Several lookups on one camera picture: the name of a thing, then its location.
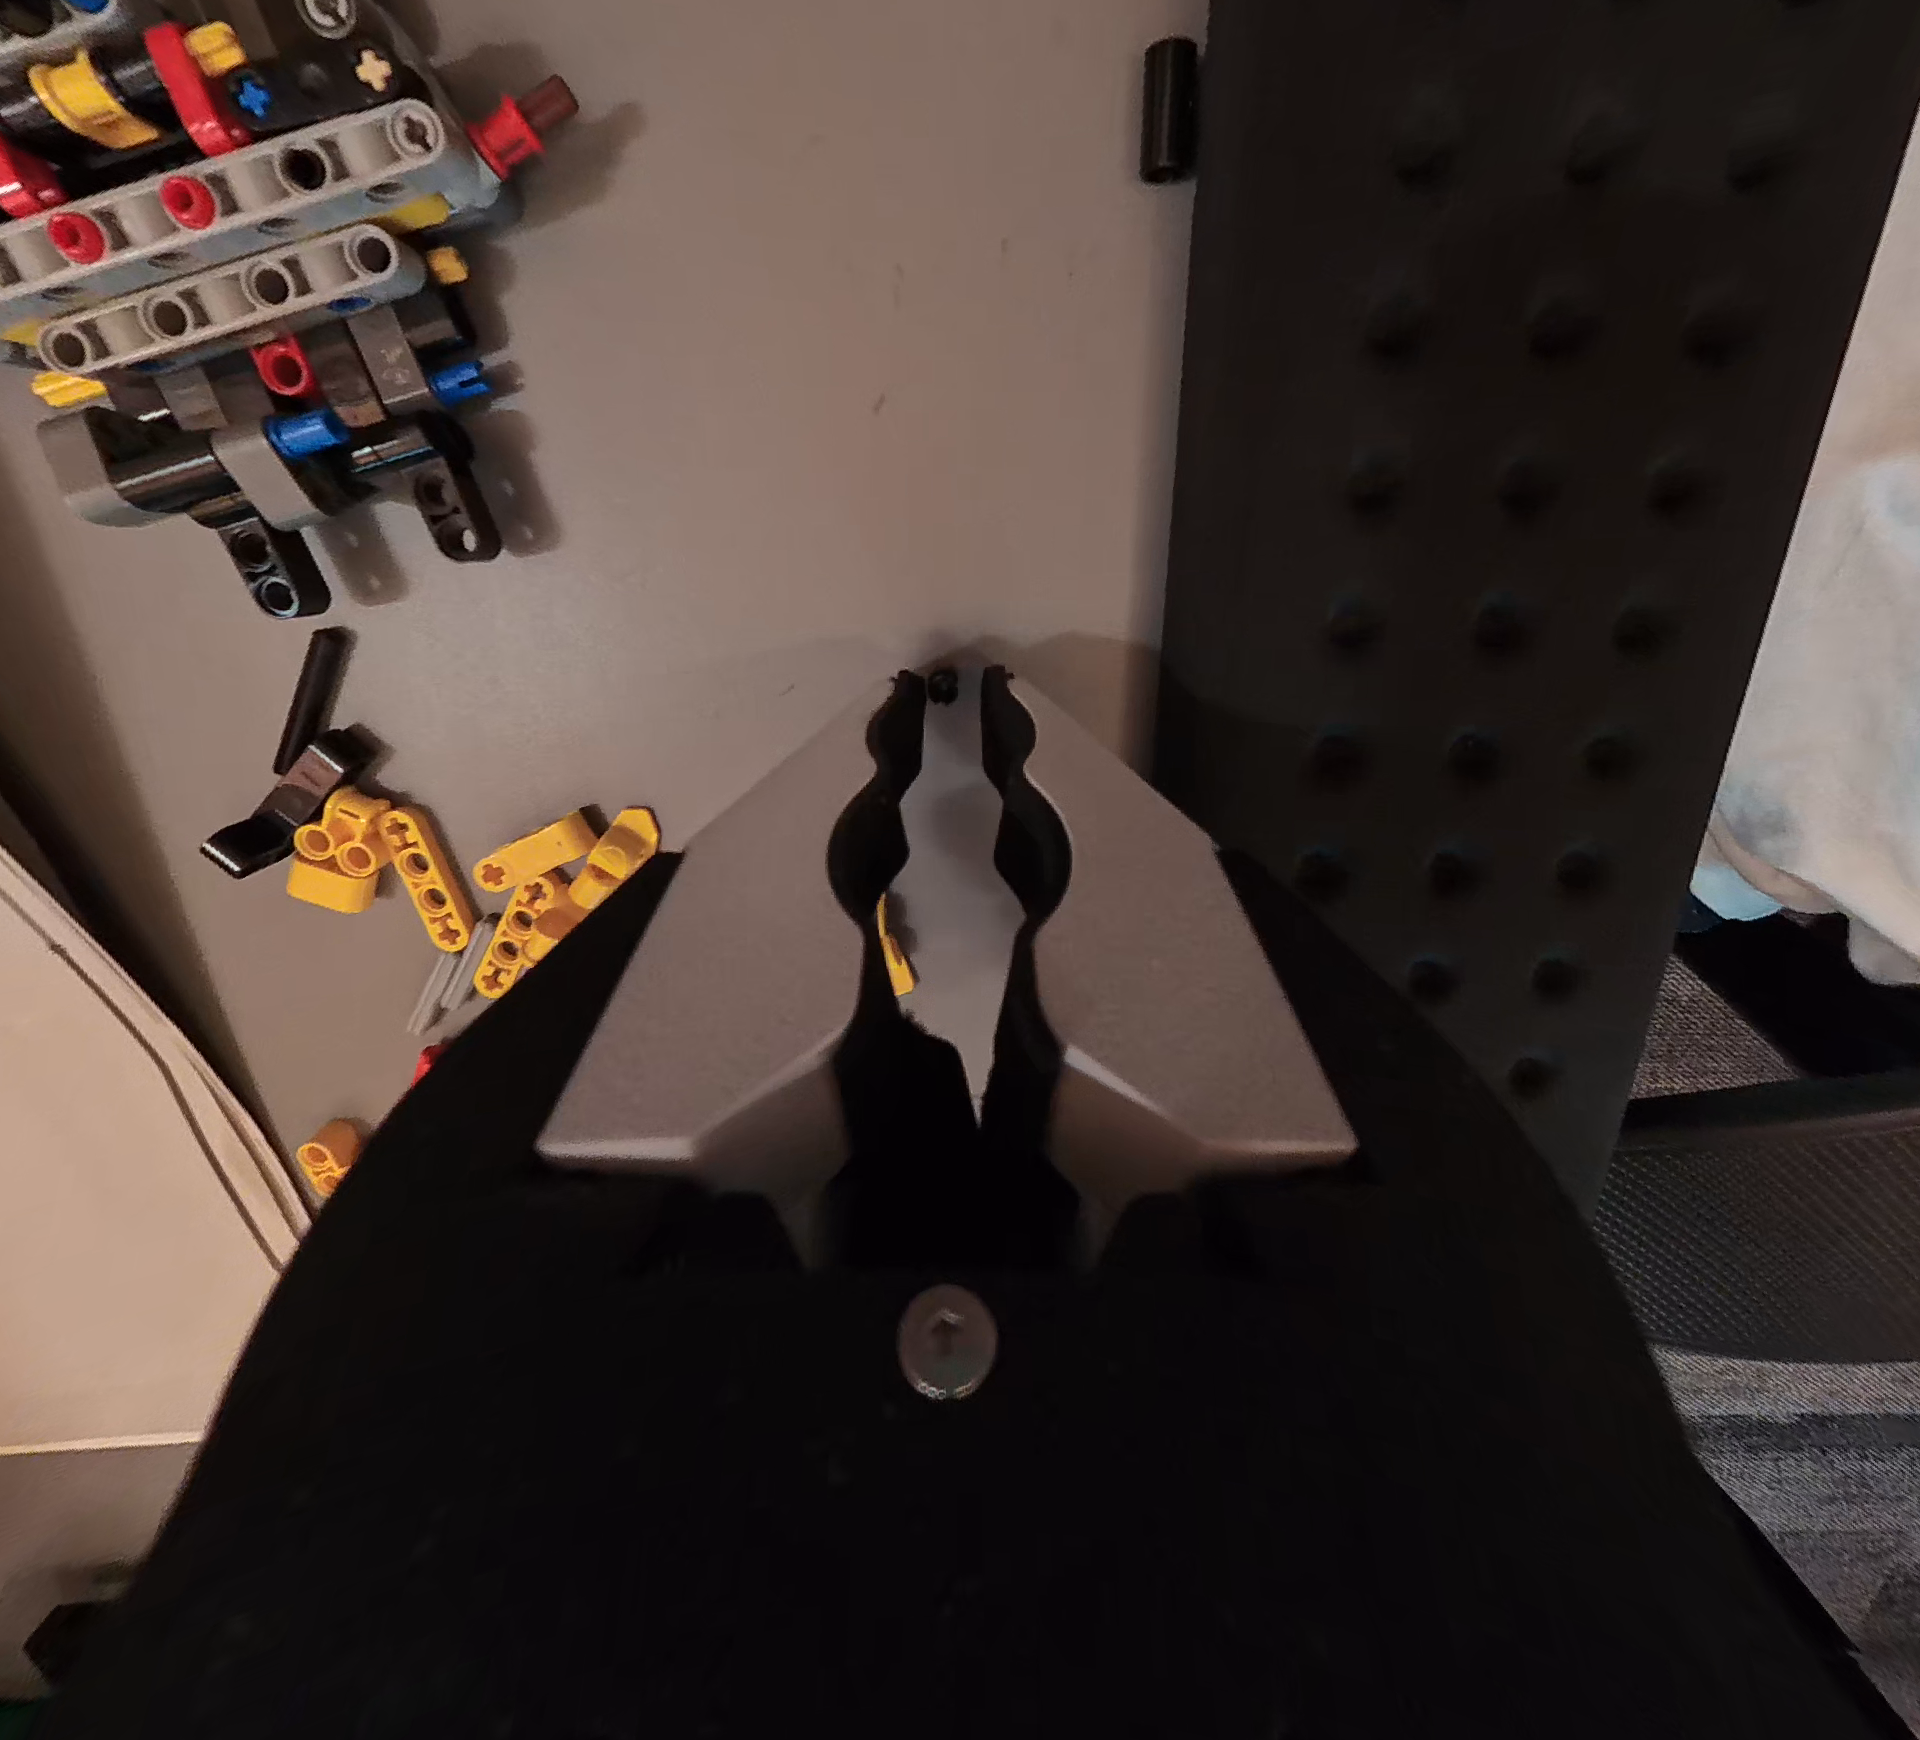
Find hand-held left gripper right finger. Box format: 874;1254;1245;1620
977;666;1361;1268

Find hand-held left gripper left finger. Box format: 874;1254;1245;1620
533;672;979;1268

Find grey lego car chassis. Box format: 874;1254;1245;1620
0;0;579;615

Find pile of yellow lego pieces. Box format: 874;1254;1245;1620
284;788;919;1204

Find black curved lego liftarm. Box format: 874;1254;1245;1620
197;727;381;881

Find black lego axle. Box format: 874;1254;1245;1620
273;628;352;776

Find lego instruction booklet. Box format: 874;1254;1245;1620
0;839;314;1459

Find grey mesh chair seat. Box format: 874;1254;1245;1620
1589;947;1920;1360

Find person's white shirt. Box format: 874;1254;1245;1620
1692;137;1920;984

